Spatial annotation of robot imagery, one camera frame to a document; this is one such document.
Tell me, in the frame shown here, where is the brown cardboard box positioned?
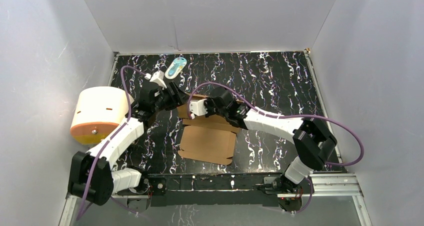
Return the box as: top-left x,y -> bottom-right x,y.
177,104 -> 241,165

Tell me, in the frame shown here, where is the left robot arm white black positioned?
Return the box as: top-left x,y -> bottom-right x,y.
67,83 -> 189,206

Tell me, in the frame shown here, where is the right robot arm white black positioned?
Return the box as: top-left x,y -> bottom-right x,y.
197,86 -> 337,194

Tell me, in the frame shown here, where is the blue white blister package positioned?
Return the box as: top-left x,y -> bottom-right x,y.
165,57 -> 187,80

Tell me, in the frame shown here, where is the white orange round container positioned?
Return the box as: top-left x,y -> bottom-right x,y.
70,86 -> 129,145

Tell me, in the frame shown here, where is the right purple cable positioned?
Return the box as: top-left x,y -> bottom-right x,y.
187,82 -> 365,215

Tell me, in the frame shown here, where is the purple cable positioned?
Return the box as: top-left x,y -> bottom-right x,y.
76,65 -> 150,220
187,82 -> 365,215

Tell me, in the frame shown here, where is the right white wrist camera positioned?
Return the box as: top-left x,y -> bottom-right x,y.
188,99 -> 208,120

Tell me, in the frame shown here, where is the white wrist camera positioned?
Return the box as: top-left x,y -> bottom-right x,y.
188,99 -> 208,120
144,70 -> 167,89

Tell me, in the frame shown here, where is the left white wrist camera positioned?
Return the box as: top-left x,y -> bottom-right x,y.
144,70 -> 167,89

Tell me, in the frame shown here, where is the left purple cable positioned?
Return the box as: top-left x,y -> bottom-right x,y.
76,65 -> 150,220

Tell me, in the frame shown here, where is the aluminium front rail frame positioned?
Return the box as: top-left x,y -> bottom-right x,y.
59,172 -> 372,226

